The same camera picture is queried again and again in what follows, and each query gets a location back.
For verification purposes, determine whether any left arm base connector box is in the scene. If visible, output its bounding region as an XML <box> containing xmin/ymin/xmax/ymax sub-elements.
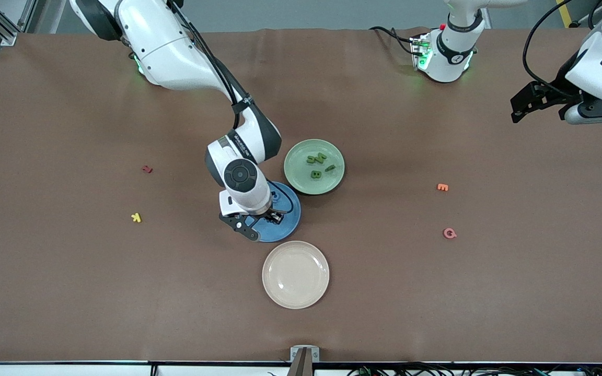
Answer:
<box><xmin>410</xmin><ymin>33</ymin><xmax>433</xmax><ymax>72</ymax></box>

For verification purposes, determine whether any blue plate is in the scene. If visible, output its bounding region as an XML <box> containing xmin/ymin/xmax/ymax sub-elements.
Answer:
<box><xmin>249</xmin><ymin>181</ymin><xmax>302</xmax><ymax>243</ymax></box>

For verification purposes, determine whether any green plate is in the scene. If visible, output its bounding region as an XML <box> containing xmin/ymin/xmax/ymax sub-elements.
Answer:
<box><xmin>284</xmin><ymin>138</ymin><xmax>345</xmax><ymax>196</ymax></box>

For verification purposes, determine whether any beige plate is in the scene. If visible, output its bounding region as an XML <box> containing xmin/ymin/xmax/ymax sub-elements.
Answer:
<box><xmin>262</xmin><ymin>240</ymin><xmax>330</xmax><ymax>310</ymax></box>

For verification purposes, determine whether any brown table cover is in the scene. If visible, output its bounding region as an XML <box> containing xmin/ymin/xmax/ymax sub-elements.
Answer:
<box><xmin>0</xmin><ymin>27</ymin><xmax>602</xmax><ymax>363</ymax></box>

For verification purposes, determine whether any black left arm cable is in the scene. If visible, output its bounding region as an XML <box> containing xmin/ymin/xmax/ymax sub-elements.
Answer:
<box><xmin>522</xmin><ymin>0</ymin><xmax>584</xmax><ymax>95</ymax></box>

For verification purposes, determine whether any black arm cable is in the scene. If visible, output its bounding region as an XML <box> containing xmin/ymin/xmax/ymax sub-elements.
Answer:
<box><xmin>522</xmin><ymin>0</ymin><xmax>584</xmax><ymax>95</ymax></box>
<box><xmin>168</xmin><ymin>0</ymin><xmax>295</xmax><ymax>216</ymax></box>

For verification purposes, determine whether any grey metal bracket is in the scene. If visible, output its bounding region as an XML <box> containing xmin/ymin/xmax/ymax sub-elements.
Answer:
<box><xmin>290</xmin><ymin>346</ymin><xmax>320</xmax><ymax>362</ymax></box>

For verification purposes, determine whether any grey tapered post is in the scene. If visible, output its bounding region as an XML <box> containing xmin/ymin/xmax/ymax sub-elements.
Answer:
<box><xmin>286</xmin><ymin>349</ymin><xmax>315</xmax><ymax>376</ymax></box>

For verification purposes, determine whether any black base cable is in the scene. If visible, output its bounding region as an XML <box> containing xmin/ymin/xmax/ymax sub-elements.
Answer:
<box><xmin>369</xmin><ymin>25</ymin><xmax>427</xmax><ymax>57</ymax></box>

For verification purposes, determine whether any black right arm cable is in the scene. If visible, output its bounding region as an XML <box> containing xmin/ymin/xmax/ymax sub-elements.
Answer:
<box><xmin>168</xmin><ymin>0</ymin><xmax>295</xmax><ymax>216</ymax></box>

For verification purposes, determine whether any black cable bundle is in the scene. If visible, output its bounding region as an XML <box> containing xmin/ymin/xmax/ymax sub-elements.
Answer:
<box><xmin>267</xmin><ymin>358</ymin><xmax>602</xmax><ymax>376</ymax></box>

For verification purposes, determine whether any white table edge rail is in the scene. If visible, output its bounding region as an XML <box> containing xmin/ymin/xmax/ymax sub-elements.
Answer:
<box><xmin>0</xmin><ymin>364</ymin><xmax>602</xmax><ymax>376</ymax></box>

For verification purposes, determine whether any aluminium frame profile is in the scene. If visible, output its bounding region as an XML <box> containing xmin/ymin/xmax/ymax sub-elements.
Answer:
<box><xmin>0</xmin><ymin>0</ymin><xmax>38</xmax><ymax>46</ymax></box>

